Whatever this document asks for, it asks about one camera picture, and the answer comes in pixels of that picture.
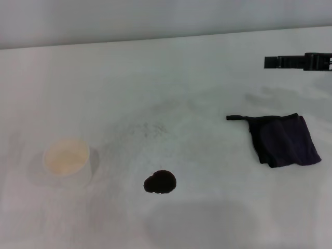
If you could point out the black water stain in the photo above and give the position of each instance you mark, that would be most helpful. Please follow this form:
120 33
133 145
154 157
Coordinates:
160 181

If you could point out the dark purple rag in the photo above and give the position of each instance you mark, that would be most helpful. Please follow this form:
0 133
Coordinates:
282 140

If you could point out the white paper cup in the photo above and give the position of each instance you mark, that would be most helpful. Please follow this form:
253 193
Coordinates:
64 158

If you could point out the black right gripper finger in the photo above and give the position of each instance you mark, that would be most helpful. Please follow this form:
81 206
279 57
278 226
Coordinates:
290 62

